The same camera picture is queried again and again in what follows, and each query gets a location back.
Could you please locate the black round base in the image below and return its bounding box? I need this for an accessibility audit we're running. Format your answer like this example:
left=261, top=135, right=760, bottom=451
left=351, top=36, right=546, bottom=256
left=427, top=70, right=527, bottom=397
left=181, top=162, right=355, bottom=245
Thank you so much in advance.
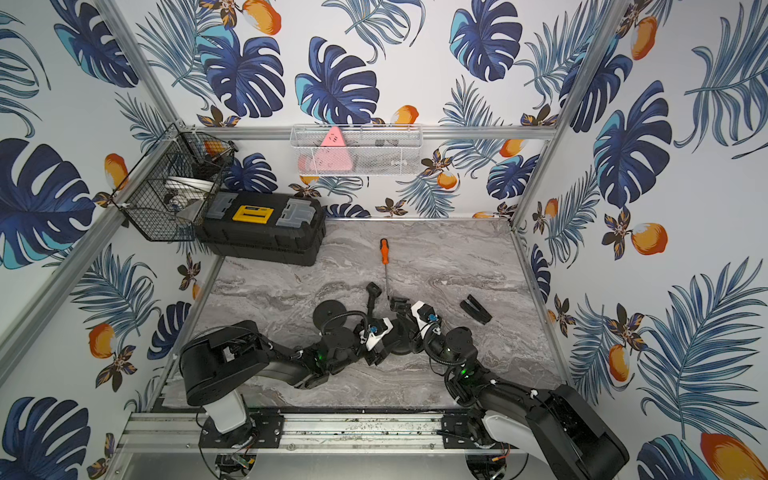
left=312, top=300, right=347, bottom=332
left=383, top=319, right=418, bottom=355

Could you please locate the black stand pole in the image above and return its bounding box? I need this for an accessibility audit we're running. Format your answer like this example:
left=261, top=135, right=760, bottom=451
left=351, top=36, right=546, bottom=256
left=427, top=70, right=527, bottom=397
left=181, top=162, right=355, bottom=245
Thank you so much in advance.
left=389, top=296, right=411, bottom=320
left=365, top=282, right=382, bottom=332

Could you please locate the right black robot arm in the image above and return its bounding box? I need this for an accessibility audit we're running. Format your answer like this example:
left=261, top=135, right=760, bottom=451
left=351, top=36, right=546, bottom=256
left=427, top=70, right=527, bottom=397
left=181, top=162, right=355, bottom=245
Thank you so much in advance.
left=418, top=316, right=629, bottom=479

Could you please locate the black clip piece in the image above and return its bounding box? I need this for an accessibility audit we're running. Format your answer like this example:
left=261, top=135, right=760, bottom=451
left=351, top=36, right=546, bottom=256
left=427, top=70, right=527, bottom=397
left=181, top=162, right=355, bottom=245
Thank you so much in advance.
left=460, top=294, right=493, bottom=325

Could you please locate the black plastic toolbox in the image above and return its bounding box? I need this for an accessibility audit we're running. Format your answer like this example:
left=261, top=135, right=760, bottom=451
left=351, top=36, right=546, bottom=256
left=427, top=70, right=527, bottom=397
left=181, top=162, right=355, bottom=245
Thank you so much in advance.
left=195, top=191, right=326, bottom=266

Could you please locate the pink triangle card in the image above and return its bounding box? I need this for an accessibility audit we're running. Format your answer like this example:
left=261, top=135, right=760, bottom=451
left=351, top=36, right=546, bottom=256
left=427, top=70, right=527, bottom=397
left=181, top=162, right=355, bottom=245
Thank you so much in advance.
left=307, top=126, right=354, bottom=173

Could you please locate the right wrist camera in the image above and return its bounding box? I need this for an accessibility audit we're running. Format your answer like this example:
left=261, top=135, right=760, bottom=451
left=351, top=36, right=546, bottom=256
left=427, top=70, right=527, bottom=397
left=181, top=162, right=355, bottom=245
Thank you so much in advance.
left=411, top=301, right=441, bottom=339

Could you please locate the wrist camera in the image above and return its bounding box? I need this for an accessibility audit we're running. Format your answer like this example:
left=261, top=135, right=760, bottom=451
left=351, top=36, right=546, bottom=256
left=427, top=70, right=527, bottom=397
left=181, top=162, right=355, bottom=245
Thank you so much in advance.
left=411, top=301, right=441, bottom=339
left=365, top=317, right=393, bottom=351

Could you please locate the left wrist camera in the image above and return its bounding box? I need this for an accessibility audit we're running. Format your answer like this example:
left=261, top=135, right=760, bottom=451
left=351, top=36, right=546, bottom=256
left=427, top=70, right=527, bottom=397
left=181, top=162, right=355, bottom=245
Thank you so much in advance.
left=365, top=317, right=393, bottom=351

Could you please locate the orange handled screwdriver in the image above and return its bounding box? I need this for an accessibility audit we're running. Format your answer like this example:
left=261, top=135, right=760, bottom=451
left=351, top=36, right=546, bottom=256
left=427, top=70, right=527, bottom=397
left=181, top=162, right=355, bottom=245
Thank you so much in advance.
left=379, top=238, right=391, bottom=298

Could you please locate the clear mesh wall tray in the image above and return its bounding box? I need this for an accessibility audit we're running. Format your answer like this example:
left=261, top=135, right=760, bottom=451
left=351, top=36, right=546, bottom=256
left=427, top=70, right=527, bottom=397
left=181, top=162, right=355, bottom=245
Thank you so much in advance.
left=290, top=124, right=423, bottom=176

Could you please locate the aluminium front rail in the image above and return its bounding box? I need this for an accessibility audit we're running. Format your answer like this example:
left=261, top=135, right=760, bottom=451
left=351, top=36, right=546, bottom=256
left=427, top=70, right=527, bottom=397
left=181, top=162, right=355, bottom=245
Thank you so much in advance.
left=116, top=410, right=511, bottom=455

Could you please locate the black wire basket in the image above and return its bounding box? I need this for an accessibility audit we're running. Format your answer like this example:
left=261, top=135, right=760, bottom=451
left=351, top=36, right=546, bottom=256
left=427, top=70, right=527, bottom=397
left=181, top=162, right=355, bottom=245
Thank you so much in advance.
left=110, top=124, right=237, bottom=242

